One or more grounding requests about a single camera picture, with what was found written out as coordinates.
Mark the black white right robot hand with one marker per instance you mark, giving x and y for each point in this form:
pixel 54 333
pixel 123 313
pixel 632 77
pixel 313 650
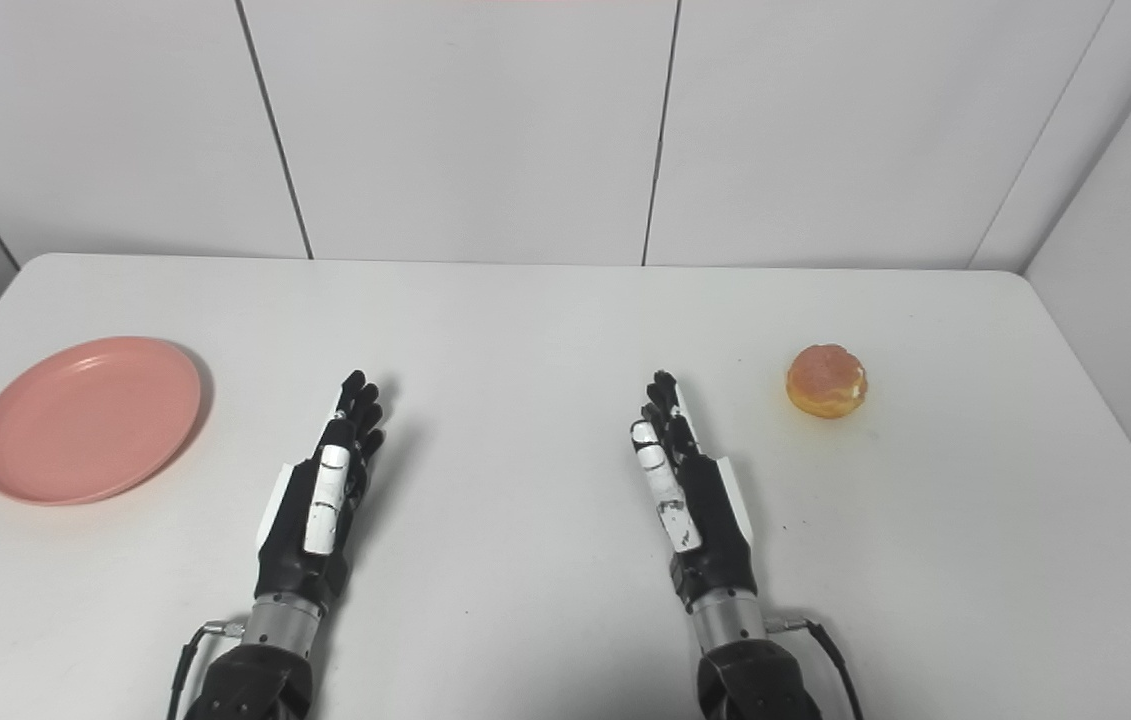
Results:
pixel 700 510

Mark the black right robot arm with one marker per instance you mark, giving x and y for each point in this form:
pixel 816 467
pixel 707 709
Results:
pixel 750 675

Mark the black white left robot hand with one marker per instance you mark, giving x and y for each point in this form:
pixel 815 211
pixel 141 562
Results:
pixel 325 500

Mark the pink round plate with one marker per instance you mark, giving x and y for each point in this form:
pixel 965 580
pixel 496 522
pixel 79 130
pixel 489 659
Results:
pixel 90 420

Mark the cream puff pastry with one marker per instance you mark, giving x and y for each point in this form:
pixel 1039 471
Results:
pixel 827 380

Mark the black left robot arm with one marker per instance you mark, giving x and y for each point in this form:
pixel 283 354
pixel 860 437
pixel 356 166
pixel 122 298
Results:
pixel 260 670

